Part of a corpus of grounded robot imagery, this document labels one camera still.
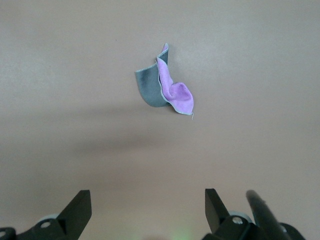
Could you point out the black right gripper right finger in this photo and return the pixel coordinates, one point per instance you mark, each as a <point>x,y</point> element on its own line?
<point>217,220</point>

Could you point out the purple and grey towel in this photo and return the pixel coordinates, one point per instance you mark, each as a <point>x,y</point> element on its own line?
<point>150,87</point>

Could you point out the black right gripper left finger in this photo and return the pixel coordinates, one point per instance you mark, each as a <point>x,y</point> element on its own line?
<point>72,220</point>

